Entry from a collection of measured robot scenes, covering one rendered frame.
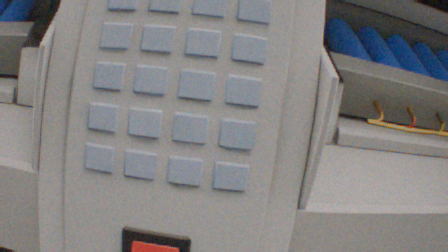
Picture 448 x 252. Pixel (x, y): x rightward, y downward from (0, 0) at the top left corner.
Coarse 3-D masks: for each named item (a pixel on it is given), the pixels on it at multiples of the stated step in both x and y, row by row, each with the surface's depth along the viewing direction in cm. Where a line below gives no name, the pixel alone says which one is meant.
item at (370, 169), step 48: (384, 0) 43; (432, 0) 43; (336, 48) 38; (384, 48) 38; (432, 48) 42; (336, 96) 30; (384, 96) 33; (432, 96) 33; (336, 144) 31; (384, 144) 31; (432, 144) 31; (336, 192) 28; (384, 192) 28; (432, 192) 29; (336, 240) 27; (384, 240) 27; (432, 240) 28
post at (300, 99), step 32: (64, 0) 24; (320, 0) 25; (64, 32) 24; (320, 32) 25; (64, 64) 25; (320, 64) 26; (64, 96) 25; (288, 96) 26; (64, 128) 25; (288, 128) 26; (64, 160) 25; (288, 160) 26; (64, 192) 25; (288, 192) 26; (288, 224) 26
